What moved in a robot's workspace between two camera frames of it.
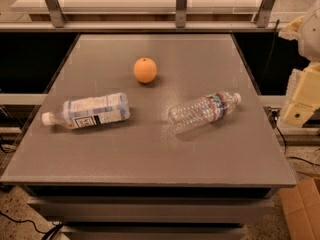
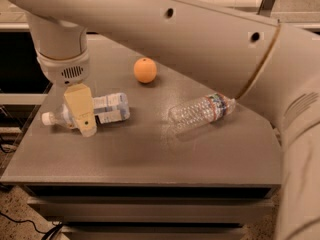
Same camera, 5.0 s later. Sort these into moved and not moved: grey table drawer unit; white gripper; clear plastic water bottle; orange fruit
Moved: white gripper
Not moved: orange fruit; grey table drawer unit; clear plastic water bottle
